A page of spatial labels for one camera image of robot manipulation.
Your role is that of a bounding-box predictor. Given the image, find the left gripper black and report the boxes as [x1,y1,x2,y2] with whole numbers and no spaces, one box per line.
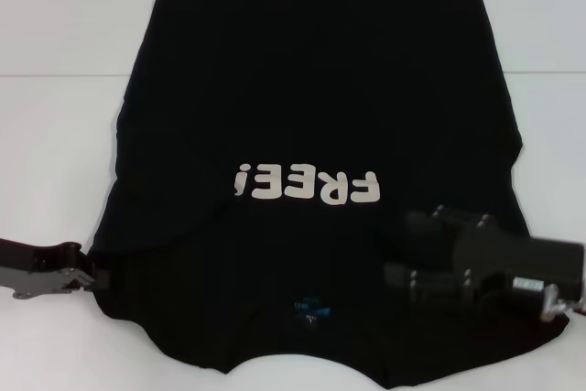
[0,237,112,301]

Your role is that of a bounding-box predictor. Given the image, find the right gripper thin cable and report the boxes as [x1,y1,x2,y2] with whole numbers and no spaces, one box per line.
[560,295,586,315]

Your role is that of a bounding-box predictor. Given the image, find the black shirt with FREE print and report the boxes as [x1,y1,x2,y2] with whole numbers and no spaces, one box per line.
[89,0,572,391]

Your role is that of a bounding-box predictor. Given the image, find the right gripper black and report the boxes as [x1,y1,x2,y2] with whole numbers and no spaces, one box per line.
[382,204,586,308]

